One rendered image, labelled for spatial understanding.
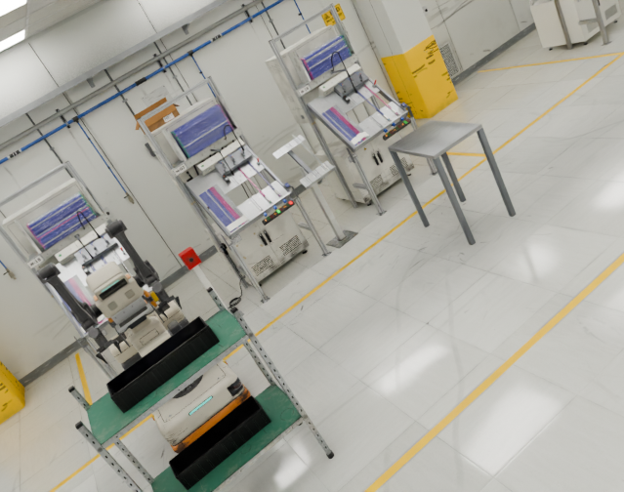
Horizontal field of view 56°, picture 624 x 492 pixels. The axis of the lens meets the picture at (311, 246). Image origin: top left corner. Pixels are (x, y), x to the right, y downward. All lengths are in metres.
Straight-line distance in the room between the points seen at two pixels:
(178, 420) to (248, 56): 4.54
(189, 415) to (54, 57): 4.14
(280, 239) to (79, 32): 3.04
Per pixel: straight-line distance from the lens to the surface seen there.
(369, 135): 5.69
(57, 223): 5.31
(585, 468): 2.95
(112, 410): 3.19
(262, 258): 5.62
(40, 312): 7.04
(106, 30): 6.90
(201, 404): 4.12
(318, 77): 5.95
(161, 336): 3.93
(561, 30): 8.26
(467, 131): 4.48
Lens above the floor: 2.29
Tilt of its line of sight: 23 degrees down
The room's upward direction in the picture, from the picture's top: 29 degrees counter-clockwise
